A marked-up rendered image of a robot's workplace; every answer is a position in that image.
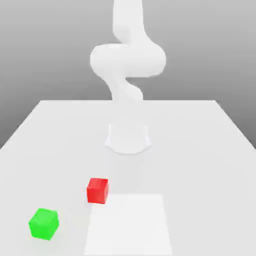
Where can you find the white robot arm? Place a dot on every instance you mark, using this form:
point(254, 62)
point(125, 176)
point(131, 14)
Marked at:
point(128, 60)

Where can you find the small red cube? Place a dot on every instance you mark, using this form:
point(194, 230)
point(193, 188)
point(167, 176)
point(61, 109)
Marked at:
point(97, 191)

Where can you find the small green cube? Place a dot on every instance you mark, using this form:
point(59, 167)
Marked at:
point(44, 224)

